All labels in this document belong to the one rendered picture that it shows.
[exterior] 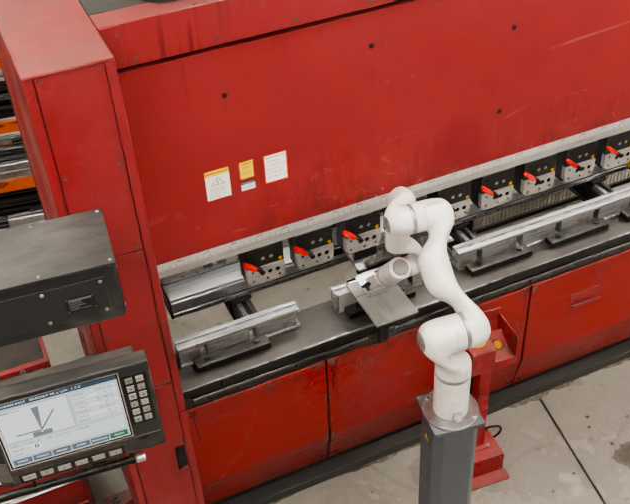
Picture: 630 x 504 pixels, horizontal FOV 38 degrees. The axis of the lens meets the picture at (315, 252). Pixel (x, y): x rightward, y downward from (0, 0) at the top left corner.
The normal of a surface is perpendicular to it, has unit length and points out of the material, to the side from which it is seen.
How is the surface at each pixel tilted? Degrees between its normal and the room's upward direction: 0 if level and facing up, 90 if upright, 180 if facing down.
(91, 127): 90
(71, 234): 0
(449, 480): 90
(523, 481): 0
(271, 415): 90
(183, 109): 90
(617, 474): 0
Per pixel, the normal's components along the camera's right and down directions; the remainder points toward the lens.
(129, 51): 0.41, 0.56
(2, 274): -0.04, -0.77
